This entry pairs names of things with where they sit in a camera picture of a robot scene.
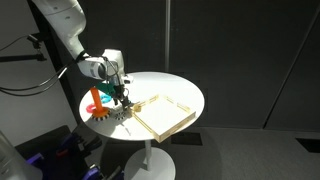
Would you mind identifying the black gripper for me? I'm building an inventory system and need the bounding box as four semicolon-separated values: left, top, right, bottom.
105;79;132;112

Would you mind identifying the small black and white ring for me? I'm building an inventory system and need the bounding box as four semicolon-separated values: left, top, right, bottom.
114;111;128;121

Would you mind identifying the white cylindrical robot base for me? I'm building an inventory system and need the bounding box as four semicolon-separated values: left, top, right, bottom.
0;130;44;180

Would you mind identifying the light wooden tray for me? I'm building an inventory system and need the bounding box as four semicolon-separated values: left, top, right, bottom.
131;94;197;144

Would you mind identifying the purple clamp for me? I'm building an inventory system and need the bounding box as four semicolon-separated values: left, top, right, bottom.
26;152;45;165
77;166;102;180

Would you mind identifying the grey vertical pole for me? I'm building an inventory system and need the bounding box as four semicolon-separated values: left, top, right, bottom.
163;0;172;73

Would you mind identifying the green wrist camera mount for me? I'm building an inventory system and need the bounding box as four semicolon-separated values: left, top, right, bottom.
96;81;116;96

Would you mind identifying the orange peg ring holder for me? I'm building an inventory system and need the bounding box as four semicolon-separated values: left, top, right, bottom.
89;87;110;118

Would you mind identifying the large black and white ring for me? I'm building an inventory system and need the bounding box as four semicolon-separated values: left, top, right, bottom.
91;112;111;123

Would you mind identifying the red bumpy ring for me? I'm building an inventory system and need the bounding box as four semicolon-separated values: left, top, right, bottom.
85;103;98;115

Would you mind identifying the white table pedestal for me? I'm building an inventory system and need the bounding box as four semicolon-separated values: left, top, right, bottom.
123;139;177;180

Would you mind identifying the black vertical post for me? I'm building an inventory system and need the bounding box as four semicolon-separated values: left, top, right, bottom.
28;0;83;125

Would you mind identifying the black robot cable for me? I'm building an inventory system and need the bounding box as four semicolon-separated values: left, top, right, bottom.
0;62;79;98

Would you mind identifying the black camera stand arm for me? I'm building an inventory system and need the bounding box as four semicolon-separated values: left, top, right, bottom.
0;33;48;64

